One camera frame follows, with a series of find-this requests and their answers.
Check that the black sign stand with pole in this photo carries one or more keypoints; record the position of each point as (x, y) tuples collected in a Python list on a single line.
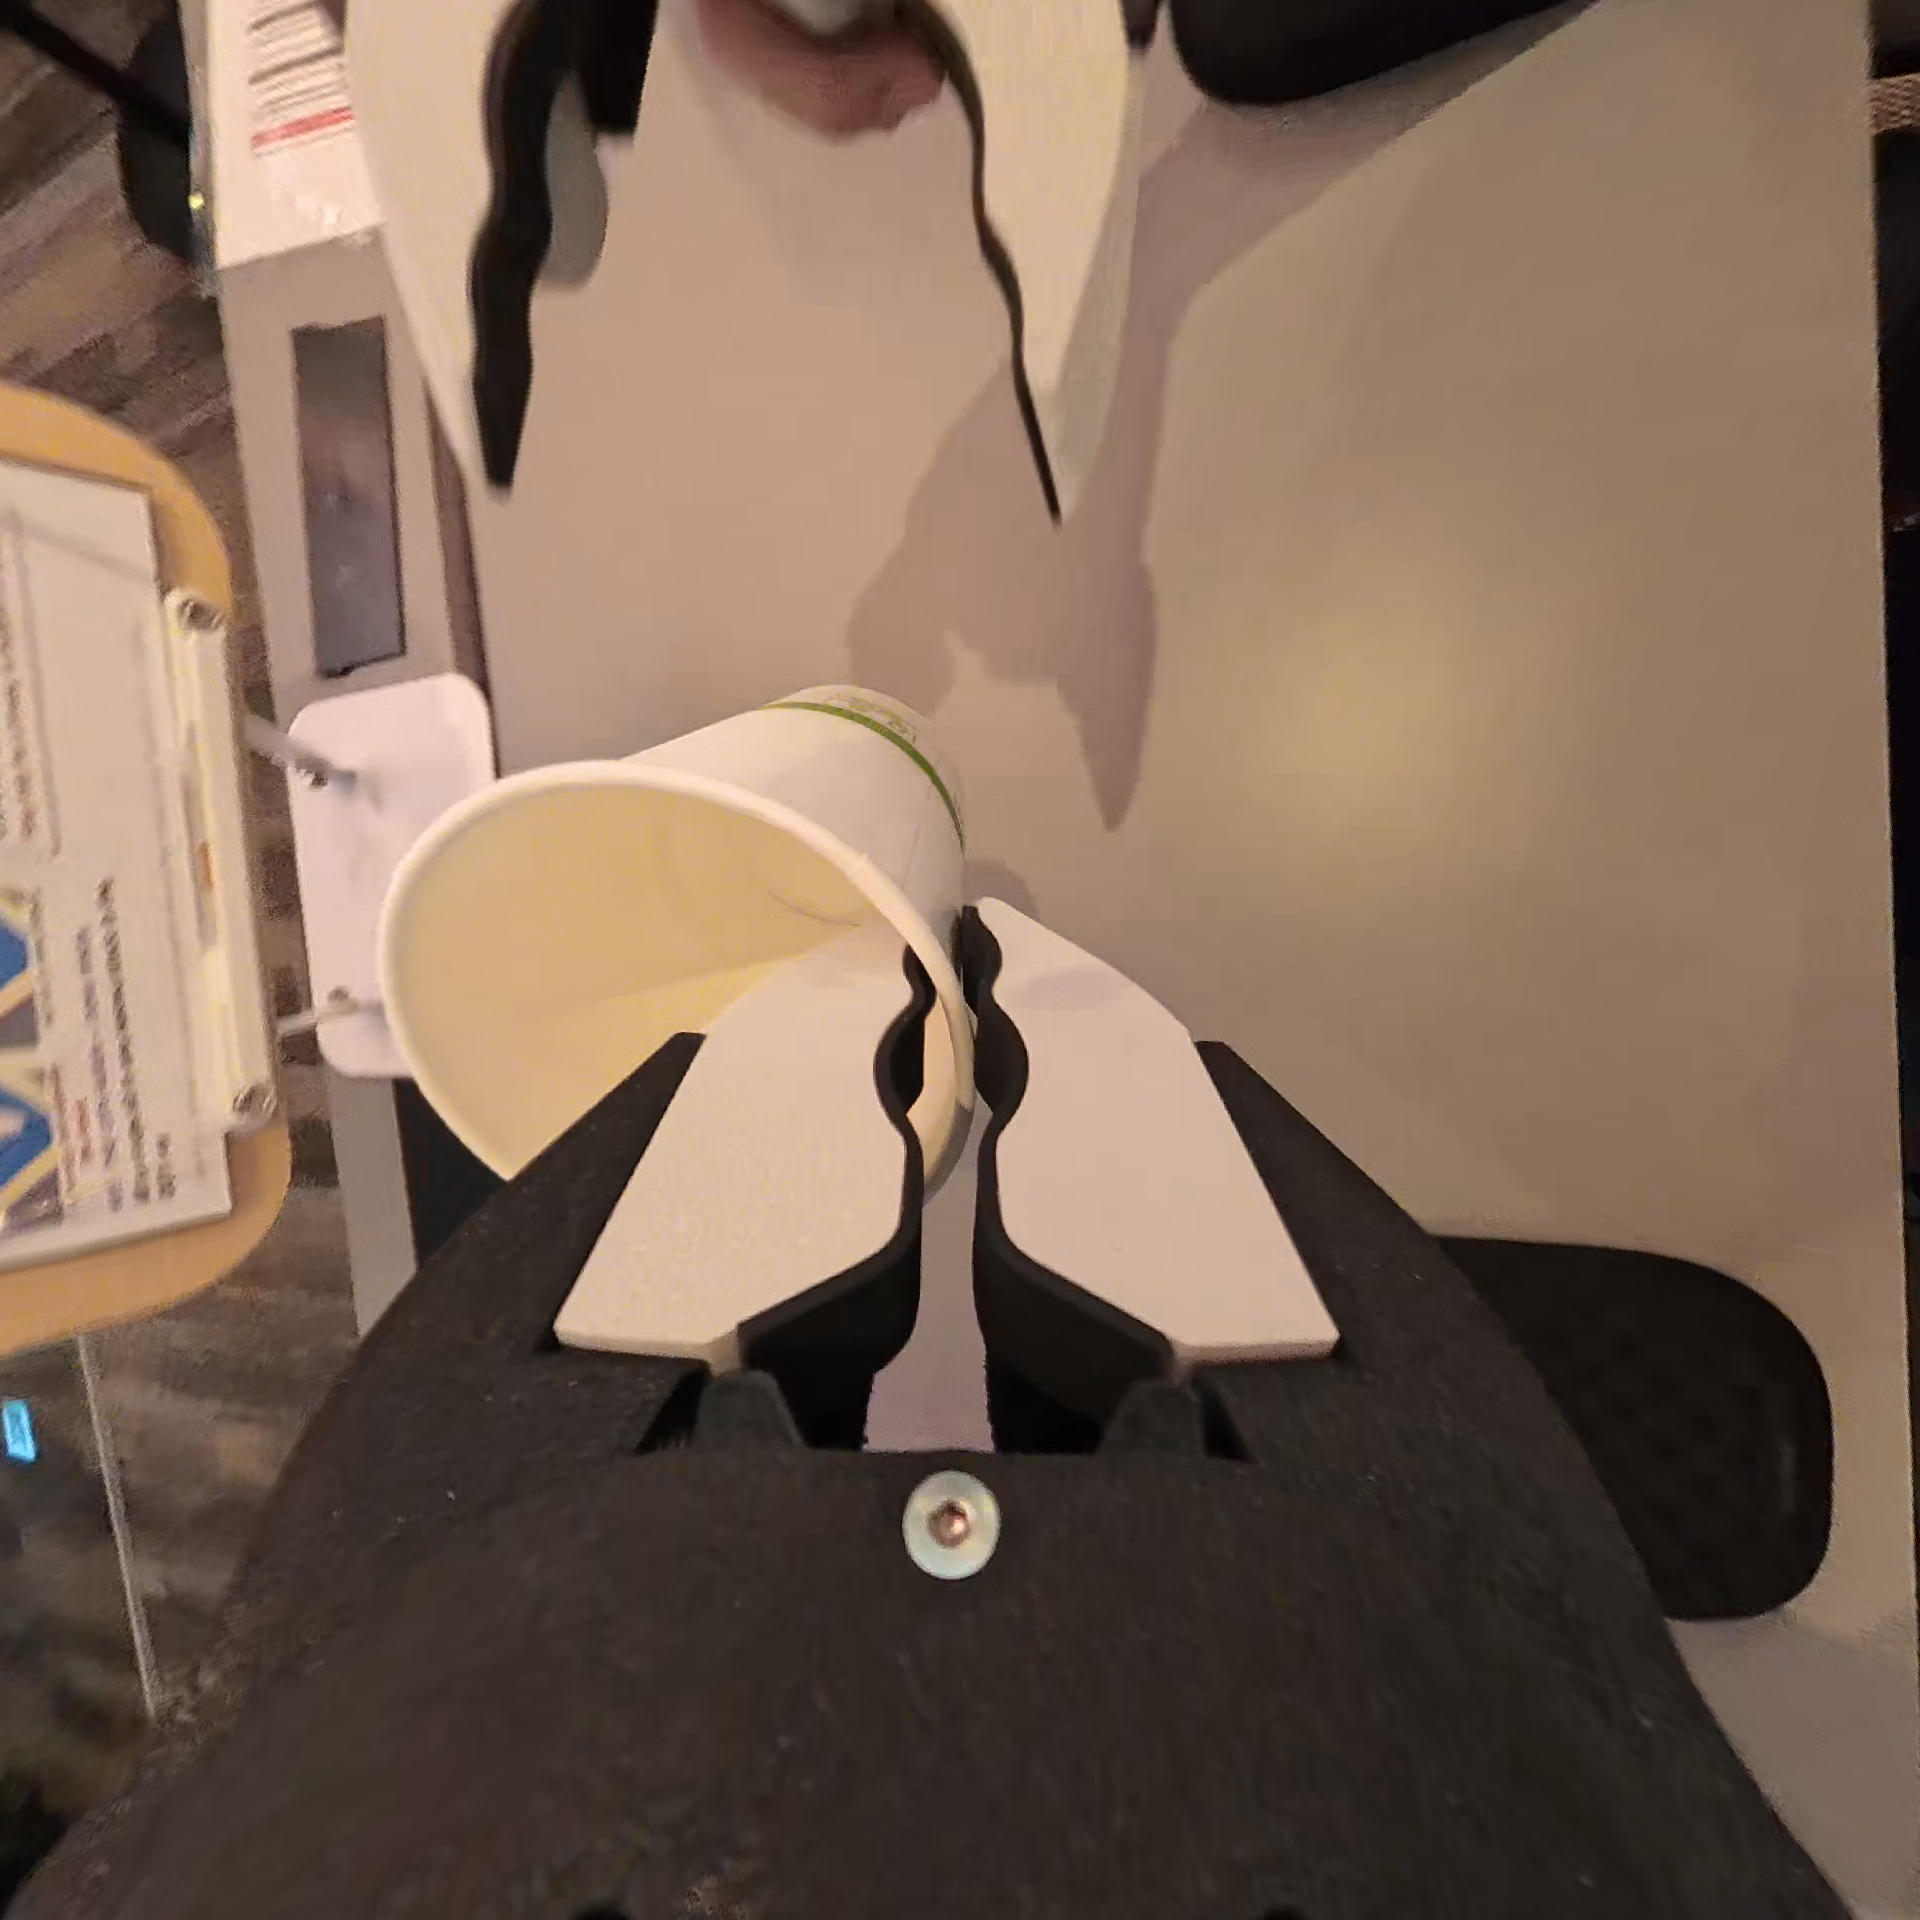
[(158, 149)]

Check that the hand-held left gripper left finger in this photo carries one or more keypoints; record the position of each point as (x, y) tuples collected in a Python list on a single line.
[(750, 1200)]

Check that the person's right hand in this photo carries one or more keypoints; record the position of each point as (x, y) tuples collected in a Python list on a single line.
[(827, 77)]

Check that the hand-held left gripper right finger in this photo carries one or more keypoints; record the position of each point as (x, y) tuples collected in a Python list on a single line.
[(1156, 1200)]

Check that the wooden document stand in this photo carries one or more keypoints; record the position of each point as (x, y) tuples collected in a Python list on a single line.
[(196, 495)]

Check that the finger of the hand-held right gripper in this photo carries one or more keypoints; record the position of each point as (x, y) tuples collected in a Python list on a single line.
[(421, 149), (1067, 181)]

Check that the printed instruction sheet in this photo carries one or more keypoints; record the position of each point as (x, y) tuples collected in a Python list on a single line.
[(91, 676)]

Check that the white green-banded paper cup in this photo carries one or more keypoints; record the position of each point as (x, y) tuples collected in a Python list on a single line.
[(599, 932)]

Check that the paper sheet in plastic sleeve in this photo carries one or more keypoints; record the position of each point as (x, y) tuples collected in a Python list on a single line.
[(284, 119)]

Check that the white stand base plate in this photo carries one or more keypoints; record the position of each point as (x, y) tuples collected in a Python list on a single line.
[(421, 734)]

